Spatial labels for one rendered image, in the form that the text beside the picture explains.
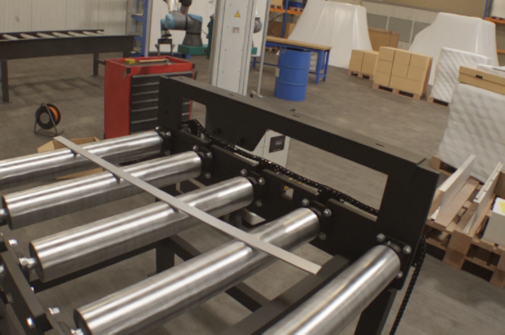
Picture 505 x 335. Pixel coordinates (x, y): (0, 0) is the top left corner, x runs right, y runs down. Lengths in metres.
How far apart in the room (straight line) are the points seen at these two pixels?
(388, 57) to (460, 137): 5.26
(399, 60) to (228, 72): 6.99
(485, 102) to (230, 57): 2.76
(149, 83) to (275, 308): 2.71
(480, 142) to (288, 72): 3.65
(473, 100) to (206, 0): 3.92
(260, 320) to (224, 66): 2.16
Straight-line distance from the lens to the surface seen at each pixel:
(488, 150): 4.47
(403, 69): 9.53
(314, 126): 1.30
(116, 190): 1.43
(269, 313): 1.07
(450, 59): 9.37
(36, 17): 11.36
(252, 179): 1.48
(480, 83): 4.56
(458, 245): 2.92
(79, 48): 6.47
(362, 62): 11.35
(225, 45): 2.87
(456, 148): 4.70
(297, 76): 6.85
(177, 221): 1.23
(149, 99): 3.55
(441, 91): 9.45
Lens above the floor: 1.52
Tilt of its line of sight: 19 degrees down
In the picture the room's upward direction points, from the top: 7 degrees clockwise
